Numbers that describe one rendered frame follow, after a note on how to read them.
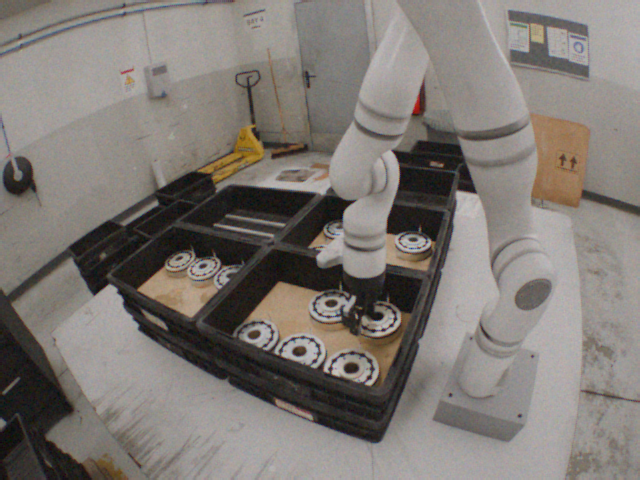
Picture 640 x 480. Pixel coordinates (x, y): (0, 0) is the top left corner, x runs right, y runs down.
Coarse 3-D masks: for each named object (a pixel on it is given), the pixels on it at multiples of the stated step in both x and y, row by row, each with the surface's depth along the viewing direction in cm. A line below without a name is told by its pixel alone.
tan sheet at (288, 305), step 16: (288, 288) 83; (304, 288) 83; (272, 304) 79; (288, 304) 78; (304, 304) 78; (272, 320) 74; (288, 320) 74; (304, 320) 73; (288, 336) 70; (320, 336) 69; (336, 336) 68; (352, 336) 68; (400, 336) 66; (336, 352) 65; (384, 352) 63; (384, 368) 60
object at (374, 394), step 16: (304, 256) 78; (400, 272) 68; (416, 304) 60; (416, 320) 56; (208, 336) 61; (224, 336) 58; (240, 352) 57; (256, 352) 54; (272, 352) 54; (400, 352) 53; (288, 368) 52; (304, 368) 51; (400, 368) 51; (320, 384) 50; (336, 384) 48; (352, 384) 47; (384, 384) 46; (368, 400) 47; (384, 400) 46
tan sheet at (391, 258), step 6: (390, 234) 99; (318, 240) 100; (324, 240) 100; (390, 240) 96; (390, 246) 93; (432, 246) 91; (390, 252) 91; (432, 252) 89; (390, 258) 89; (396, 258) 88; (426, 258) 87; (396, 264) 86; (402, 264) 86; (408, 264) 86; (414, 264) 85; (420, 264) 85; (426, 264) 85
